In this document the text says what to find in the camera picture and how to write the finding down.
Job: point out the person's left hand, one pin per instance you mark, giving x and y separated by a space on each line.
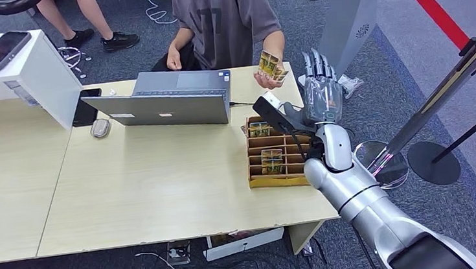
264 81

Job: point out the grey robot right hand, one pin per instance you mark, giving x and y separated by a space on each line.
323 98

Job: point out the person's right hand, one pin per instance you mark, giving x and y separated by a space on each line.
174 60

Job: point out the yellow patterned card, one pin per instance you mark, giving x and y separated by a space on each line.
260 129
281 75
268 61
272 161

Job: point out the person's right forearm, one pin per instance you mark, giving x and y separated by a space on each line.
180 39

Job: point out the person's left forearm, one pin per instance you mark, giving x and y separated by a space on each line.
274 46

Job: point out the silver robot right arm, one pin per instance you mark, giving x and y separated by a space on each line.
363 191

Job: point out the person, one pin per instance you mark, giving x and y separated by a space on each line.
219 18
90 17

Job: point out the cardboard card organizer box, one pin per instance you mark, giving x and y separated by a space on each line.
276 182

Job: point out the clear plastic wrapper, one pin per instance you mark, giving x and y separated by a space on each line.
351 85

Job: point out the grey laptop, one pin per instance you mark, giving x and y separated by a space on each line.
167 109

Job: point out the small white object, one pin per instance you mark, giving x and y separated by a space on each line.
110 92

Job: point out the grey kiosk stand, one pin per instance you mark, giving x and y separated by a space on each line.
348 16

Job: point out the grey computer mouse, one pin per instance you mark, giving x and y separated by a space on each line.
100 128

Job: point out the black smartphone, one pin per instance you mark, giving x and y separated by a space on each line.
86 110

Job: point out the white cabinet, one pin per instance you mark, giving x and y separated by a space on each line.
43 77

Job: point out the red barrier belt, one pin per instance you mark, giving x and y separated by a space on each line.
448 24

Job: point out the white flat box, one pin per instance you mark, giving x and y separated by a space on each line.
243 245

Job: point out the black round stool seat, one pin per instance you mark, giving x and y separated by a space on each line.
11 4

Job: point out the dark phone in grey case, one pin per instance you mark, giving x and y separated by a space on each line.
0 51

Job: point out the silver floor socket box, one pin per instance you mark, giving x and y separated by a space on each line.
178 253

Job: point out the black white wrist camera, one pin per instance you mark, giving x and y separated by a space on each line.
272 111

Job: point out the chrome stanchion post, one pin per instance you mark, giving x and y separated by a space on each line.
433 99

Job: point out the black stanchion post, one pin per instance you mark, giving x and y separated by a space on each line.
434 163

